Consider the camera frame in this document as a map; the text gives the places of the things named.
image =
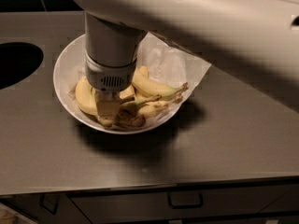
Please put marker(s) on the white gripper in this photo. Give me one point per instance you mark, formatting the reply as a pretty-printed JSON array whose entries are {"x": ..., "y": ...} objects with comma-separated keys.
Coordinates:
[{"x": 109, "y": 76}]

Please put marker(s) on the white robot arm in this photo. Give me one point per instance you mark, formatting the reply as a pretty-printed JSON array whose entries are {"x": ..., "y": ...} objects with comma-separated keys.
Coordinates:
[{"x": 256, "y": 41}]

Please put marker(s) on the bottom banana with brown stem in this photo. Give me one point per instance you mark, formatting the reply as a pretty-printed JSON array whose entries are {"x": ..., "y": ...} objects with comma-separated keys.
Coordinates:
[{"x": 123, "y": 120}]

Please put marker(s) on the left front yellow banana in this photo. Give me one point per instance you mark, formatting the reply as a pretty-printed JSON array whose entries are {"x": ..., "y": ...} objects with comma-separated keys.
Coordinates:
[{"x": 84, "y": 97}]

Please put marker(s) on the yellow banana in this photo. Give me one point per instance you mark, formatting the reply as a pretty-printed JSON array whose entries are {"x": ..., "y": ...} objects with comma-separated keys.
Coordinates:
[
  {"x": 84, "y": 97},
  {"x": 149, "y": 87},
  {"x": 130, "y": 102}
]

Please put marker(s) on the middle yellow banana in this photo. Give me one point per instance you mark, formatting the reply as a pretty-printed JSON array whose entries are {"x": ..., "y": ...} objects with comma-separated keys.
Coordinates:
[{"x": 130, "y": 102}]

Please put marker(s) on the lower right short banana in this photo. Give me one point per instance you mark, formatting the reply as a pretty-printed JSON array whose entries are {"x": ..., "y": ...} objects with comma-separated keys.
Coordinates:
[{"x": 154, "y": 108}]

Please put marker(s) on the top right yellow banana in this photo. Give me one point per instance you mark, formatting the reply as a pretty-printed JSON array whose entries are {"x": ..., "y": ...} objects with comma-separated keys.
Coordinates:
[{"x": 149, "y": 87}]

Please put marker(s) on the small banana far right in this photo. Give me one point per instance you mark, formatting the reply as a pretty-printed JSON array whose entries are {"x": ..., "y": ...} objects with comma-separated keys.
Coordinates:
[{"x": 145, "y": 72}]

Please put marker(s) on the white bowl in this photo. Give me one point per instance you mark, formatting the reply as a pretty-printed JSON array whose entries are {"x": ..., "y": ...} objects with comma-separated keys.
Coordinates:
[{"x": 67, "y": 75}]

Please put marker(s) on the white paper liner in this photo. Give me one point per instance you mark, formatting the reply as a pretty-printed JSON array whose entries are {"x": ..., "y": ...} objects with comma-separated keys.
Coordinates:
[{"x": 168, "y": 62}]

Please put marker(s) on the round black sink hole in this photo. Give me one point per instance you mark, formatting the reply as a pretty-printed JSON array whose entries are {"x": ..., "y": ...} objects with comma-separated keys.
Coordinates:
[{"x": 18, "y": 60}]

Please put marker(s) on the grey drawer front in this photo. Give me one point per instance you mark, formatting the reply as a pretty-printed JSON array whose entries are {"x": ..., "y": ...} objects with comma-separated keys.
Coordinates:
[{"x": 228, "y": 202}]

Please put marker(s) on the black drawer handle left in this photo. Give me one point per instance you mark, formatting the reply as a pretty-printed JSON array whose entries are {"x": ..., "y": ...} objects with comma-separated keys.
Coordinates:
[{"x": 49, "y": 203}]

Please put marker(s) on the black drawer handle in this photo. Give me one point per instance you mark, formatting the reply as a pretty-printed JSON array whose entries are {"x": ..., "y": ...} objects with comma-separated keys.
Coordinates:
[
  {"x": 49, "y": 203},
  {"x": 186, "y": 199}
]

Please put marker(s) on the black drawer handle centre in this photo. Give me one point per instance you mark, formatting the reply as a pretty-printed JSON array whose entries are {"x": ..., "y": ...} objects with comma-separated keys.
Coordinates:
[{"x": 186, "y": 199}]

